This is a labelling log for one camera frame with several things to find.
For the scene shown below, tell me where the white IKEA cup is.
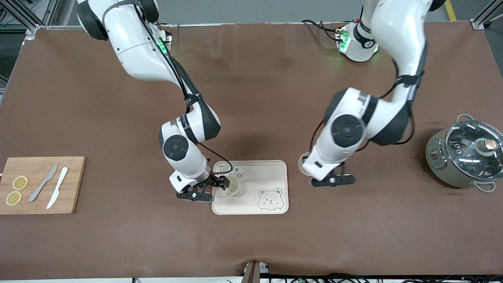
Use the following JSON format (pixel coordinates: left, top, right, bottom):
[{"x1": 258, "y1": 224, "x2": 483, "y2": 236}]
[
  {"x1": 298, "y1": 153, "x2": 315, "y2": 176},
  {"x1": 218, "y1": 176, "x2": 240, "y2": 197}
]

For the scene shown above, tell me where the cream bear print tray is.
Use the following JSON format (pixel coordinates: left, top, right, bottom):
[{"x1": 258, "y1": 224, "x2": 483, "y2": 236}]
[{"x1": 212, "y1": 160, "x2": 289, "y2": 215}]

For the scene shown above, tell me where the wooden cutting board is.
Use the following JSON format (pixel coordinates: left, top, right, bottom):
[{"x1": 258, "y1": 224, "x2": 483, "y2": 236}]
[{"x1": 0, "y1": 156, "x2": 87, "y2": 215}]

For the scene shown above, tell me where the white plastic knife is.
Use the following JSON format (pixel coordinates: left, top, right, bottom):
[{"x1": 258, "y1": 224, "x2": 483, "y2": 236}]
[{"x1": 46, "y1": 167, "x2": 69, "y2": 209}]

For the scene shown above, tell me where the grey plastic knife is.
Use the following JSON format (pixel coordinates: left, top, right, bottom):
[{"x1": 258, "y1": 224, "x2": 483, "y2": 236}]
[{"x1": 28, "y1": 163, "x2": 59, "y2": 202}]

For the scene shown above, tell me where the grey-green electric pot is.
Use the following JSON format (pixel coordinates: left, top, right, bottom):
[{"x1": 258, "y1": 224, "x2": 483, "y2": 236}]
[{"x1": 426, "y1": 114, "x2": 503, "y2": 193}]

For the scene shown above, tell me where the glass pot lid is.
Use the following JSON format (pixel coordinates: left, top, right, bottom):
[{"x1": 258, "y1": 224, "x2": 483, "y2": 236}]
[{"x1": 446, "y1": 120, "x2": 503, "y2": 176}]

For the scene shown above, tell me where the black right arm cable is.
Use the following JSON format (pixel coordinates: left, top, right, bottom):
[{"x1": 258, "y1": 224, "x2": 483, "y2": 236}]
[{"x1": 132, "y1": 0, "x2": 233, "y2": 174}]

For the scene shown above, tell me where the black left base cable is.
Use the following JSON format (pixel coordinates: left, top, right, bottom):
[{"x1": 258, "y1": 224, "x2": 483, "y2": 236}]
[{"x1": 301, "y1": 19, "x2": 343, "y2": 42}]

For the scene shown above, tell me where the aluminium frame post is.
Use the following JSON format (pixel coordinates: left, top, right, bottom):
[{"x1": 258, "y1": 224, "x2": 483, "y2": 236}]
[
  {"x1": 0, "y1": 0, "x2": 79, "y2": 35},
  {"x1": 472, "y1": 0, "x2": 503, "y2": 30}
]

